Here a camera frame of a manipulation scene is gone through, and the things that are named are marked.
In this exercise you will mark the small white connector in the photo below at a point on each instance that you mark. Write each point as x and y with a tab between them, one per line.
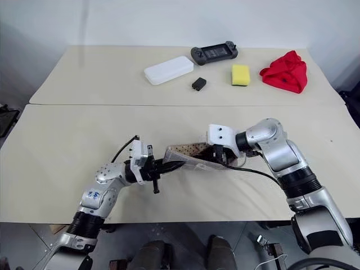
261	240

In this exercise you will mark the grey checked pouch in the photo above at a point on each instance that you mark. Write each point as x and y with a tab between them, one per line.
182	149

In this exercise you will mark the dark rounded shape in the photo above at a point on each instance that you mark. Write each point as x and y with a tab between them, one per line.
223	253
154	256

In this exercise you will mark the red cloth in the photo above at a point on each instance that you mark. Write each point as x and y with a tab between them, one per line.
284	73

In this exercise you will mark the black stand frame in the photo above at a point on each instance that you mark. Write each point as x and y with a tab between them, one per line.
8	118

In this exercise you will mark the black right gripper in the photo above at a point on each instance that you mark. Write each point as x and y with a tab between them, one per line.
220	154

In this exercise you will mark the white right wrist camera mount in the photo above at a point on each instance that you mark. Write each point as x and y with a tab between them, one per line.
222	133

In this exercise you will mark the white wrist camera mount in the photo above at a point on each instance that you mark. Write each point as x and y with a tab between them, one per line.
137	154
222	133

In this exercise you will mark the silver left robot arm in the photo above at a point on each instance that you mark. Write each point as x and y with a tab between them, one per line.
107	174

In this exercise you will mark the small black charger plug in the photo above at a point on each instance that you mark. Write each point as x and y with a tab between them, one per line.
199	84

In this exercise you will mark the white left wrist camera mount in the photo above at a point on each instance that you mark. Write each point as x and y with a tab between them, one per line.
137	154

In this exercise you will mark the yellow sponge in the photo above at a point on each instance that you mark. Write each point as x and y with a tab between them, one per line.
241	74

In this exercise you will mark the white plastic box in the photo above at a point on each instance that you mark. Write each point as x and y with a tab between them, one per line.
168	70

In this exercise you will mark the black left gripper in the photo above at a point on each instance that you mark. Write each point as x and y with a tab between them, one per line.
149	171

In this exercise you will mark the black equipment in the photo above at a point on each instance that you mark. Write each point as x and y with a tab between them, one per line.
351	104

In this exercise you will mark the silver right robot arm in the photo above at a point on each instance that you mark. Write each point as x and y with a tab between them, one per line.
281	152

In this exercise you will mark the black handheld game controller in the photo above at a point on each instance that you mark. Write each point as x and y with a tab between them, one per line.
214	52

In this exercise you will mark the dark brown block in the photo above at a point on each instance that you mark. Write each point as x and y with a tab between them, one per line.
276	256

